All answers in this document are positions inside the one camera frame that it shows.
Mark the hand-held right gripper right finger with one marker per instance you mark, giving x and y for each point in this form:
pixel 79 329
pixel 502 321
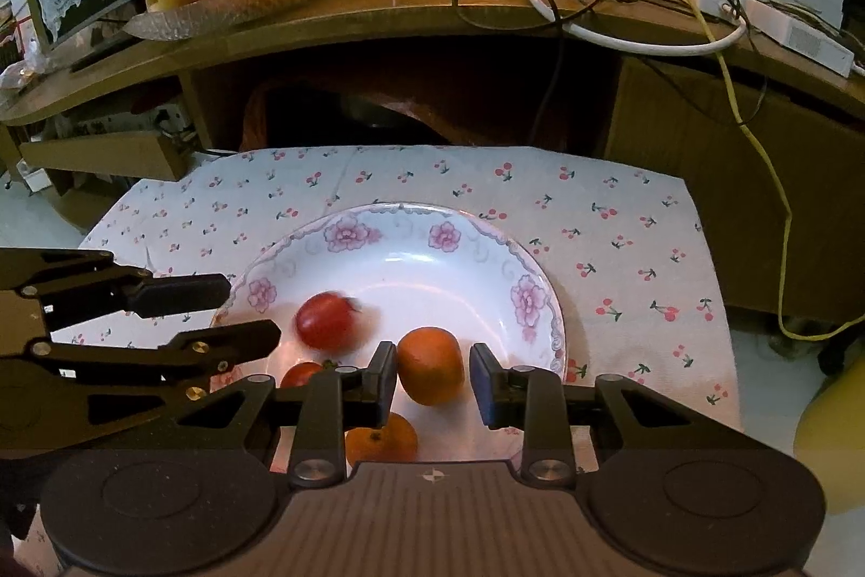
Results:
pixel 482 384

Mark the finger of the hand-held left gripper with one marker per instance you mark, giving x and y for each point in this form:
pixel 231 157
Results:
pixel 236 340
pixel 182 290

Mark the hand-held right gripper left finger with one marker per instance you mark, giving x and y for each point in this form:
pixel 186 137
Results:
pixel 384 377

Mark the round orange tangerine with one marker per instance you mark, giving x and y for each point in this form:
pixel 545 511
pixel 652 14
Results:
pixel 430 364

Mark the large red tomato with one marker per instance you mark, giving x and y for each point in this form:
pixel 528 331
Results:
pixel 326 320

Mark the white floral plate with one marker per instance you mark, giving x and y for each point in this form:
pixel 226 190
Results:
pixel 419 273

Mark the orange tangerine with stem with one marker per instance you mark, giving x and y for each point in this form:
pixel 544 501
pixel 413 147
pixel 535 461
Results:
pixel 382 442

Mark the small red tomato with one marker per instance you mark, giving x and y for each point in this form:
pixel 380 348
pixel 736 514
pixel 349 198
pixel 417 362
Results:
pixel 299 376

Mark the wooden drawer box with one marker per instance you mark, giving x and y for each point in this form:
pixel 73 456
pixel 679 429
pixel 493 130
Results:
pixel 101 151

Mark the cherry print cloth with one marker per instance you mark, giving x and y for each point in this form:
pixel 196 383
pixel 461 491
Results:
pixel 608 225

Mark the clear plastic packet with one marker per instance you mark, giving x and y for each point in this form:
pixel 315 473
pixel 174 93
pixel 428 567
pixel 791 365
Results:
pixel 24 67

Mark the yellow round object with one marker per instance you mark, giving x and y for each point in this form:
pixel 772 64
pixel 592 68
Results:
pixel 834 442

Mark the wooden desk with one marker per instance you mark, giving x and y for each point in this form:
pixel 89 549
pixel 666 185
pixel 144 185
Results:
pixel 432 19

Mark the white power strip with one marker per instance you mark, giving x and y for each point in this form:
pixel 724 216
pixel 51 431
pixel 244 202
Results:
pixel 784 26

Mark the white wall socket strip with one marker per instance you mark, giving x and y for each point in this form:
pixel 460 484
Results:
pixel 145 119

